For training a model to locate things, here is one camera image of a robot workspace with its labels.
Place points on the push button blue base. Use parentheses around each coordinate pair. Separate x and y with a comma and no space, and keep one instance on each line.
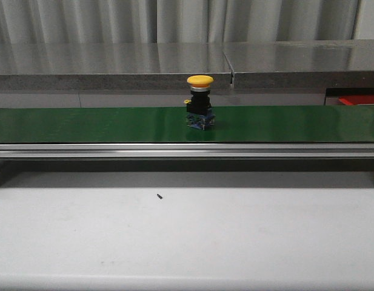
(199,109)

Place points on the green conveyor belt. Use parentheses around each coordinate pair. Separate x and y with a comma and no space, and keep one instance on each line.
(282,138)

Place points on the red plastic tray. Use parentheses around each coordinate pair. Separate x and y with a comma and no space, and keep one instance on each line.
(357,100)

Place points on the grey stone counter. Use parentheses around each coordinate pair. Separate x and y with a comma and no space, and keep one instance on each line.
(155,75)

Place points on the white curtain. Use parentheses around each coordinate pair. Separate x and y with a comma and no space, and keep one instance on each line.
(32,22)

